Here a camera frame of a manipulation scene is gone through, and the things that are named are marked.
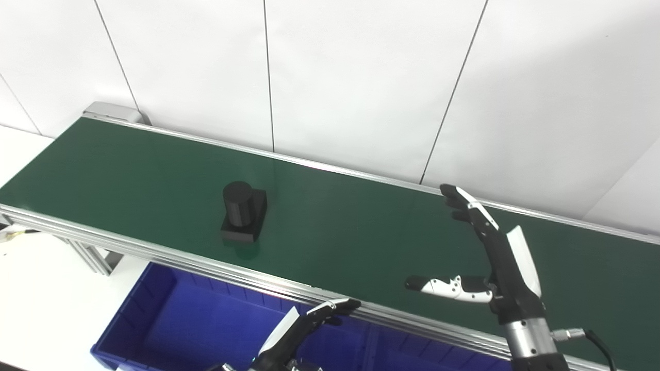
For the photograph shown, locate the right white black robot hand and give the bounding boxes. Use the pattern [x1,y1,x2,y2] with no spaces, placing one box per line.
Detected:
[405,184,547,326]

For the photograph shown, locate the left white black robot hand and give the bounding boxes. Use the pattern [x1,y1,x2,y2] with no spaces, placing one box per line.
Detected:
[247,298,362,371]

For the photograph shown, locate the black cylinder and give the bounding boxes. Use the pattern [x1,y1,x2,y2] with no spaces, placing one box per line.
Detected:
[220,181,268,244]

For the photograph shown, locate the blue plastic bin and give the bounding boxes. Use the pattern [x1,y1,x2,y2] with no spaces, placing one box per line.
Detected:
[361,329,516,371]
[90,261,373,371]

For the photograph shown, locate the green conveyor belt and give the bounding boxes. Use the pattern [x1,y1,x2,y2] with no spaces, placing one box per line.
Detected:
[0,102,660,371]

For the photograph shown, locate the aluminium conveyor support leg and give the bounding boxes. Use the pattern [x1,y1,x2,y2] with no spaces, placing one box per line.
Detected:
[51,233,125,277]

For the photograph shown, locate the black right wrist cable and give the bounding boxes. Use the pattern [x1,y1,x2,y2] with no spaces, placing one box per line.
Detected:
[551,328,617,371]

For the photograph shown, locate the yellow tipped cable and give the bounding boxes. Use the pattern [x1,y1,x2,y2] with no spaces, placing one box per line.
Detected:
[0,229,41,244]

